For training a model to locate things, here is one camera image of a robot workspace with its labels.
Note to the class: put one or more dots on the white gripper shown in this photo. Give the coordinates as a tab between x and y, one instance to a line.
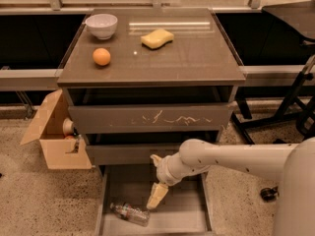
163	173

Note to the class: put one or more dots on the clear plastic water bottle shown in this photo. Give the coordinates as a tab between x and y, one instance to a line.
130	213

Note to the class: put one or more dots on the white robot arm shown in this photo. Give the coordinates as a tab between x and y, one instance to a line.
291	165

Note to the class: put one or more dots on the bottom grey open drawer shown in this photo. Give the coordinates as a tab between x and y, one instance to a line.
183	211

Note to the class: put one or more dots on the middle grey drawer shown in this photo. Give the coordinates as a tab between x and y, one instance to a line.
128	154

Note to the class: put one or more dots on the top grey drawer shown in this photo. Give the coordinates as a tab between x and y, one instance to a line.
118	119

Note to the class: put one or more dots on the small bottle in box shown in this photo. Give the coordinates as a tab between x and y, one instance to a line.
77	144

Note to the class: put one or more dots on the grey drawer cabinet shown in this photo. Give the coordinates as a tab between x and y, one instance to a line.
196	68

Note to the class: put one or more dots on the open cardboard box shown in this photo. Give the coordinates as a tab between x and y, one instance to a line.
46	127

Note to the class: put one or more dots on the white round object in box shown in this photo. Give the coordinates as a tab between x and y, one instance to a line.
68	127

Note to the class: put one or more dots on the orange fruit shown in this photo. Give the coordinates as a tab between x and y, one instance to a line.
101	56

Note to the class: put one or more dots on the yellow sponge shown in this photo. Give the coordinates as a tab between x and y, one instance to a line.
157	38

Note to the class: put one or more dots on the black office chair base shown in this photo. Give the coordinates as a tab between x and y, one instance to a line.
269	193

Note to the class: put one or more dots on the white ceramic bowl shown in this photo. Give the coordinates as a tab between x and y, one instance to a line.
102	26

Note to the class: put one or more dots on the black side table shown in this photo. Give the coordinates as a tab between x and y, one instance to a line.
300	17

